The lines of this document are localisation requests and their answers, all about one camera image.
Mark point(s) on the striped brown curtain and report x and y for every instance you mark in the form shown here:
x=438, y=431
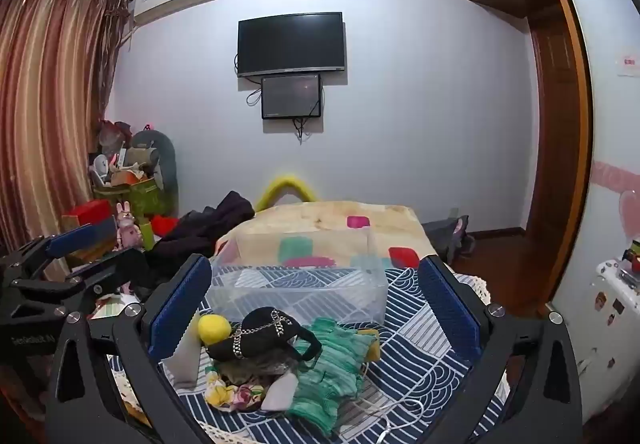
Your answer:
x=55, y=114

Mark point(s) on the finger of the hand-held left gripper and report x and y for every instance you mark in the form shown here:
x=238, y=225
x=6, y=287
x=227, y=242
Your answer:
x=75, y=239
x=115, y=266

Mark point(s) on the green knitted cloth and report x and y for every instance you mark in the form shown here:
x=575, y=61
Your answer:
x=330, y=364

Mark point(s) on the floral fabric scrunchie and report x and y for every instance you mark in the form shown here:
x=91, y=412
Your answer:
x=225, y=391

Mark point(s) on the white cabinet with stickers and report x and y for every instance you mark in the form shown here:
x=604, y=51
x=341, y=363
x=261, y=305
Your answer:
x=595, y=334

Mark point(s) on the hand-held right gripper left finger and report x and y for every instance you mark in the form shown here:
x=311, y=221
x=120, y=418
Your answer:
x=180, y=309

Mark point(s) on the grey cloth piece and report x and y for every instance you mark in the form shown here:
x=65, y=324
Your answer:
x=280, y=391

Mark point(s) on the yellow sponge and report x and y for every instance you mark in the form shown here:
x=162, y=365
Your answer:
x=372, y=349

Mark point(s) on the dark clothing pile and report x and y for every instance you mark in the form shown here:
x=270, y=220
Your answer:
x=205, y=229

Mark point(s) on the green paper bag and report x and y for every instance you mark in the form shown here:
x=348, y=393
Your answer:
x=145, y=199

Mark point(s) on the clear plastic storage box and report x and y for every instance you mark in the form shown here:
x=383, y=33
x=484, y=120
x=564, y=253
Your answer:
x=300, y=294

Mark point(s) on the red plush item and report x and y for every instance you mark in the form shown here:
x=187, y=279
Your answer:
x=164, y=225

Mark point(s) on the red box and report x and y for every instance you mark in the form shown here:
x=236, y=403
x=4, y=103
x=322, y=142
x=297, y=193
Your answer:
x=87, y=211

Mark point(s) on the small black wall monitor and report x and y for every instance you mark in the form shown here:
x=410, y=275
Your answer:
x=291, y=95

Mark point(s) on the beige blanket with coloured squares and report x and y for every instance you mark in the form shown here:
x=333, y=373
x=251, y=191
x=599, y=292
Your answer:
x=320, y=219

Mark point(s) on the cream lace cloth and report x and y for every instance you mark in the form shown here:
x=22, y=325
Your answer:
x=475, y=289

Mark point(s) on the grey backpack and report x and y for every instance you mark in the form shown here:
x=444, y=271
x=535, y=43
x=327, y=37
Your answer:
x=447, y=236

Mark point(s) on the yellow arched pillow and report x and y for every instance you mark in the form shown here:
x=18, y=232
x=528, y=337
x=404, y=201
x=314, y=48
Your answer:
x=287, y=184

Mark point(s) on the yellow plush ball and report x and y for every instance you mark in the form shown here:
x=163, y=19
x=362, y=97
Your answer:
x=214, y=328

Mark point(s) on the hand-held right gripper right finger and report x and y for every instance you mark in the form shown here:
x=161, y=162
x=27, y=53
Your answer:
x=452, y=311

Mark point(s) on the wooden door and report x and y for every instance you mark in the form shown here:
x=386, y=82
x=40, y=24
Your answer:
x=552, y=124

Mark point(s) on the black wall television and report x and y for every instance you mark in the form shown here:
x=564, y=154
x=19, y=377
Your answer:
x=291, y=44

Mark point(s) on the pink bunny toy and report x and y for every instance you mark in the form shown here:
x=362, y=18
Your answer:
x=127, y=231

